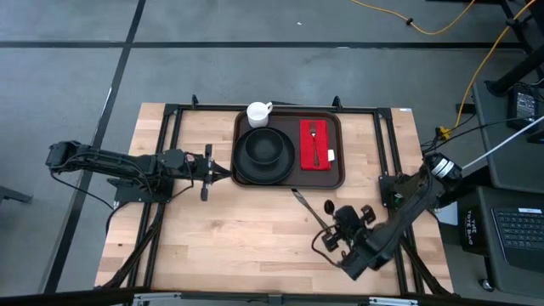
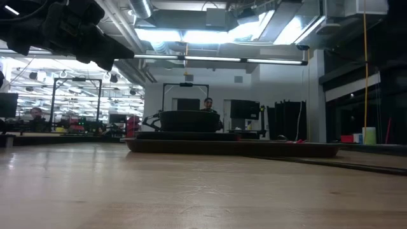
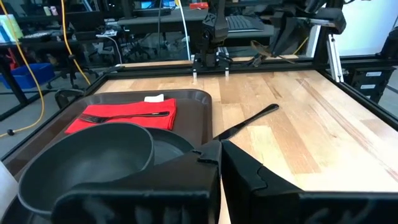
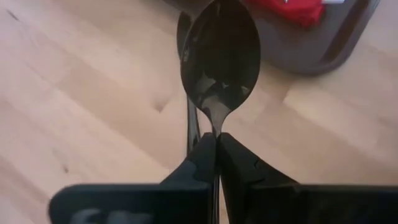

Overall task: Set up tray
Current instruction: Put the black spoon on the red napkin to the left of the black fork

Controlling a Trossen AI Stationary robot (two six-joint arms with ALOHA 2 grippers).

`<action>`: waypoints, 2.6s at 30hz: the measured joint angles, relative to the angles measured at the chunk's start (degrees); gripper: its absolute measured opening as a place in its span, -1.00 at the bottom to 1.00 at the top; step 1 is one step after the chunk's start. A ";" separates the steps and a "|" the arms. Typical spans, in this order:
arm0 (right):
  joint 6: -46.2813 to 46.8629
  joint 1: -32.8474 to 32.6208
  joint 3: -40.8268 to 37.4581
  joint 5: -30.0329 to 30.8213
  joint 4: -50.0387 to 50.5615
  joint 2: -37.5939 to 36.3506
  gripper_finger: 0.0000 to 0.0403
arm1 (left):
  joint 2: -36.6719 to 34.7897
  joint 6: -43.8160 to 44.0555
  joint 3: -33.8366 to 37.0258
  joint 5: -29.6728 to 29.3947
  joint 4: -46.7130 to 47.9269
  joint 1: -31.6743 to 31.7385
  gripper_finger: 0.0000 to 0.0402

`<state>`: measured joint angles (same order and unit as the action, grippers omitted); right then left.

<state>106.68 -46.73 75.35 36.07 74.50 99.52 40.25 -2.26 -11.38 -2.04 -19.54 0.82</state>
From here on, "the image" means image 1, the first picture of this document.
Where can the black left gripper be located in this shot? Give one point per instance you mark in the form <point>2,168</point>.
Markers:
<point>195,166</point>

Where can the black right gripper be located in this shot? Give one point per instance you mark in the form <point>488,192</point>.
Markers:
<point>349,225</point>

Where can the black round plate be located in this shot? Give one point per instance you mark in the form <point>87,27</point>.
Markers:
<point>263,175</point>

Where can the black round bowl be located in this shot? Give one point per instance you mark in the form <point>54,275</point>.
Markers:
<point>263,146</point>

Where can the silver metal knife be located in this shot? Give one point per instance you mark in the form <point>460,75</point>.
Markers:
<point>299,199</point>

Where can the white ceramic mug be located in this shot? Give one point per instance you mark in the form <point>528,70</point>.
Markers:
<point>257,115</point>

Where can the red cloth napkin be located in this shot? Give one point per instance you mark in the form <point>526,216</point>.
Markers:
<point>307,149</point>

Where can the silver metal fork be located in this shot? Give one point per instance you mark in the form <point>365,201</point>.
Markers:
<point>315,144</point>

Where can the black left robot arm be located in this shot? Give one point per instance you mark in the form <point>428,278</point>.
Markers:
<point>110,161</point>

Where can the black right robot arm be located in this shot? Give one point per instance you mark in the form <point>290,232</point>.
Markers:
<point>404,225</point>

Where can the brown plastic tray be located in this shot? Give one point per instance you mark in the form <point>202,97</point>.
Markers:
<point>336,178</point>

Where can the white paper sheet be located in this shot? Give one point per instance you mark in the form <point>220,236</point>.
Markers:
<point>448,217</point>

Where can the black tote bag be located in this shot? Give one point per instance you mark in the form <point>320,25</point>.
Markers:
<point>472,231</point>

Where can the yellow power plug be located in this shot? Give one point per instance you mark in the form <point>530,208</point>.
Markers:
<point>443,133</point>

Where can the black caster wheel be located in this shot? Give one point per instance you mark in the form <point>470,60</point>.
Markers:
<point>487,285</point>

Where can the thin white rod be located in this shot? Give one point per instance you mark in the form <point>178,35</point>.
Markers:
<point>501,149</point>

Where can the black laptop keyboard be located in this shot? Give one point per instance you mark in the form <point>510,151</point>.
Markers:
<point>523,234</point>

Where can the dark floor stand foot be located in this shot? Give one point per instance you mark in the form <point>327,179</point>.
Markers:
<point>13,195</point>

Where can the black power supply box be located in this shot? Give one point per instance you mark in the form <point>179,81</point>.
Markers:
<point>523,106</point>

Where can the black stand leg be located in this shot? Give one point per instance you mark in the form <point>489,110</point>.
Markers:
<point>523,69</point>

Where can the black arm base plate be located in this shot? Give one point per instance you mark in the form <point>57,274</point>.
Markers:
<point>391,187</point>
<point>136,196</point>

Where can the black metal table frame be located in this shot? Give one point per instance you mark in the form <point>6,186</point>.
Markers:
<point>200,107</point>

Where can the black camera mount beam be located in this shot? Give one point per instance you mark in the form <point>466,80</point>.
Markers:
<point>64,297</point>

